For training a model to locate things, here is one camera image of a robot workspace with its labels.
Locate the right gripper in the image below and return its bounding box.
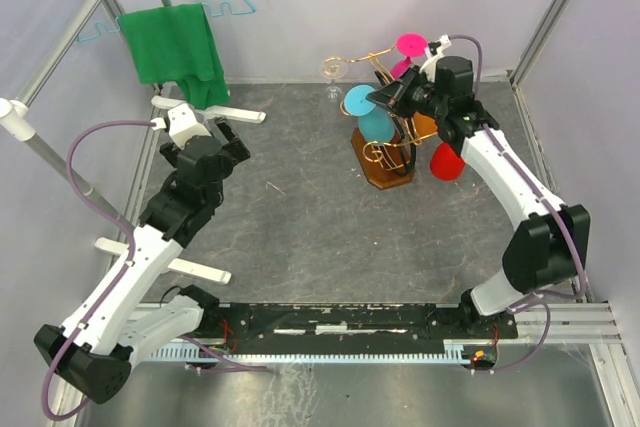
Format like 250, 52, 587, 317
367, 64, 447, 121

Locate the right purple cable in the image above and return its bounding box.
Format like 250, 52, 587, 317
449, 34, 589, 376

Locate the purple cable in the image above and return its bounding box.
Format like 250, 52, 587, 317
449, 34, 589, 376
40, 119, 271, 422

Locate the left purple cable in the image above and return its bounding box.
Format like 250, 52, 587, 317
40, 119, 271, 422

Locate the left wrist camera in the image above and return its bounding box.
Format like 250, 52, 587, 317
151, 96, 212, 150

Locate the blue plastic wine glass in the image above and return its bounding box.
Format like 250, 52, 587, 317
343, 84, 395, 143

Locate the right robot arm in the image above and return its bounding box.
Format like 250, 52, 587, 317
367, 56, 591, 338

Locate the pink plastic wine glass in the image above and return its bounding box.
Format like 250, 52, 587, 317
390, 33, 428, 79

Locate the small clear glass at back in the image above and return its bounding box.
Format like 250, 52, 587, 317
321, 57, 348, 103

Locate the gold wire wine glass rack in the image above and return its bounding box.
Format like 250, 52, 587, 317
339, 44, 436, 190

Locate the orange plastic wine glass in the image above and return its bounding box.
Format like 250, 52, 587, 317
413, 112, 438, 137

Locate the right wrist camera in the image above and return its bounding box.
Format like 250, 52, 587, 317
420, 34, 451, 81

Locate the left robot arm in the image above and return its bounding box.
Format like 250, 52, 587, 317
34, 117, 250, 408

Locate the white clothes rack stand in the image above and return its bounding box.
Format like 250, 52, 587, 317
0, 0, 267, 285

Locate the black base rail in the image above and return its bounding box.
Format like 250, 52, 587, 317
189, 303, 518, 354

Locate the light blue cable duct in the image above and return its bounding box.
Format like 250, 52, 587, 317
144, 340, 471, 366

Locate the red plastic wine glass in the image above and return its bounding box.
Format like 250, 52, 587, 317
430, 143, 466, 182

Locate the green cloth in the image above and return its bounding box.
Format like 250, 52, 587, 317
119, 4, 230, 110

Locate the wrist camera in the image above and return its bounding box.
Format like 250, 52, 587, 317
420, 34, 451, 81
151, 96, 212, 150

